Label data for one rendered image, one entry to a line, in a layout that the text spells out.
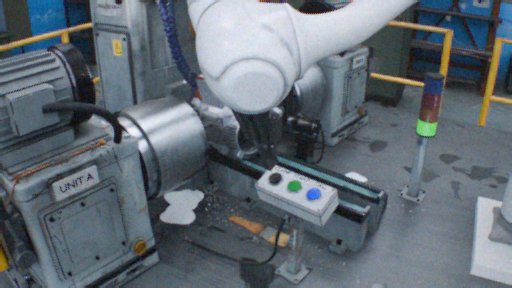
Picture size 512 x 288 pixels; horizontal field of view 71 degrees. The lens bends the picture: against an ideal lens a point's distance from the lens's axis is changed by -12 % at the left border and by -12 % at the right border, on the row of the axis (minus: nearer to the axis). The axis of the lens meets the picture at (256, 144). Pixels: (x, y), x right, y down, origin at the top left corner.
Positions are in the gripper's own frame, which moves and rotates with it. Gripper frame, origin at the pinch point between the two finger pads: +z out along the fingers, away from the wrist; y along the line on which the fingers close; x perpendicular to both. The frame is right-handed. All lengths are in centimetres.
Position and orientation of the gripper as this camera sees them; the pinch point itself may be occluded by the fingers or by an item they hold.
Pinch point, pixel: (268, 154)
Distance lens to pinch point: 83.0
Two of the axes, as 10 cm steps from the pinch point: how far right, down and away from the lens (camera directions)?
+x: -6.0, 6.4, -4.8
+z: 2.3, 7.1, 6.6
